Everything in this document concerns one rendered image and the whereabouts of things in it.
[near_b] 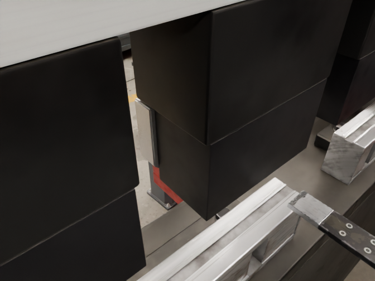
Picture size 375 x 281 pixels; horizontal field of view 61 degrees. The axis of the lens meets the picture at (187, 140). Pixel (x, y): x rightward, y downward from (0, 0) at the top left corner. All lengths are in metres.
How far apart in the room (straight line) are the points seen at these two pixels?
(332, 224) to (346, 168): 0.25
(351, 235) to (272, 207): 0.11
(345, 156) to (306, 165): 0.09
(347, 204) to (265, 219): 0.23
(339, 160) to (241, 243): 0.31
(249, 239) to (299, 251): 0.14
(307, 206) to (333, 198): 0.21
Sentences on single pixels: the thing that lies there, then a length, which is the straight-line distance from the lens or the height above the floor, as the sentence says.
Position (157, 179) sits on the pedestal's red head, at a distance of 0.90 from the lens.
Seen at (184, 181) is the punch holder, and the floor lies 1.14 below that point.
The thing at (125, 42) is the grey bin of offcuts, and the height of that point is 0.17.
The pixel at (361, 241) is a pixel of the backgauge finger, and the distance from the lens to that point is 0.44.
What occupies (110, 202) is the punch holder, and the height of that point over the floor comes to 1.20.
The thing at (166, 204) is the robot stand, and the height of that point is 0.02.
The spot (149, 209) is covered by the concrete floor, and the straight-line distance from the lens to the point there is 1.72.
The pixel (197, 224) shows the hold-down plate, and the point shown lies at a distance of 0.53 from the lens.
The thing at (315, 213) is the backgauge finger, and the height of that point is 1.00.
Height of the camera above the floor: 1.33
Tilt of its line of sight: 39 degrees down
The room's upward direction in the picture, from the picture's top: straight up
